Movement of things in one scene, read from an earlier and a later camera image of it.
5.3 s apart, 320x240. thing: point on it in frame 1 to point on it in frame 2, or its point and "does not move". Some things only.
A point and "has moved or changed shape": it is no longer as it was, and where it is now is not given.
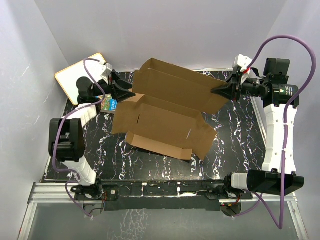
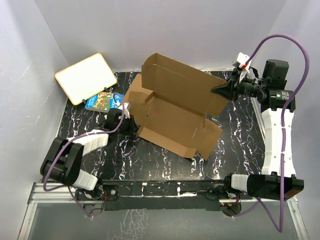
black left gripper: [119, 95] to [133, 128]
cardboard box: [167, 114] has moved or changed shape
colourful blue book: [109, 105] does not move
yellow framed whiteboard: [68, 78] does not move
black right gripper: [227, 90] does not move
